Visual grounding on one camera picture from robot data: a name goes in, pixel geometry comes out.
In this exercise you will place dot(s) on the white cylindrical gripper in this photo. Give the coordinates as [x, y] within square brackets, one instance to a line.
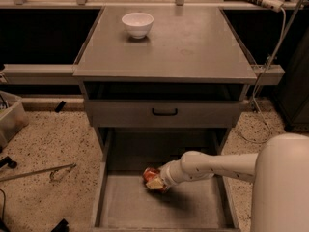
[166, 173]

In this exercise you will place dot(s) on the crushed red coke can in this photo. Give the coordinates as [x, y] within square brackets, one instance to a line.
[149, 173]

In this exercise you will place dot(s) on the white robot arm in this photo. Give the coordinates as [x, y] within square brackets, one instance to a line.
[279, 175]

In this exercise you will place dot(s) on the open grey middle drawer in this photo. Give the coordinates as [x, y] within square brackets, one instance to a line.
[124, 204]

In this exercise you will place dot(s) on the closed grey top drawer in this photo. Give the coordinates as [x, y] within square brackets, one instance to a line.
[151, 114]

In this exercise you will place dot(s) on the grey metal drawer cabinet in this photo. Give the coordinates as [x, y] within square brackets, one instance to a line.
[190, 55]

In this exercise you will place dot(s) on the black object bottom edge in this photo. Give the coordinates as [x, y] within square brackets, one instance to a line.
[62, 226]

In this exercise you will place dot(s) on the long metal grabber tool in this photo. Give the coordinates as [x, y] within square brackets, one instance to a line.
[36, 172]

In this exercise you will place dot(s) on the small black block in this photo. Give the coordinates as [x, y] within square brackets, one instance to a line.
[60, 106]

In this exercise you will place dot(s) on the black clamp on floor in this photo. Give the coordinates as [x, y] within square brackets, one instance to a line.
[9, 162]

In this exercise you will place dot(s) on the clear plastic storage bin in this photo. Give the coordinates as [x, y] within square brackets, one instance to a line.
[13, 117]

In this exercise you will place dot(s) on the white ceramic bowl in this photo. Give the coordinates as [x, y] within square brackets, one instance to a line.
[138, 25]

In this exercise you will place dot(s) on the black drawer handle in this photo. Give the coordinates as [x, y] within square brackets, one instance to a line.
[162, 112]

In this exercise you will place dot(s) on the grey metal rail beam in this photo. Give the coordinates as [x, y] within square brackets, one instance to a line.
[34, 74]

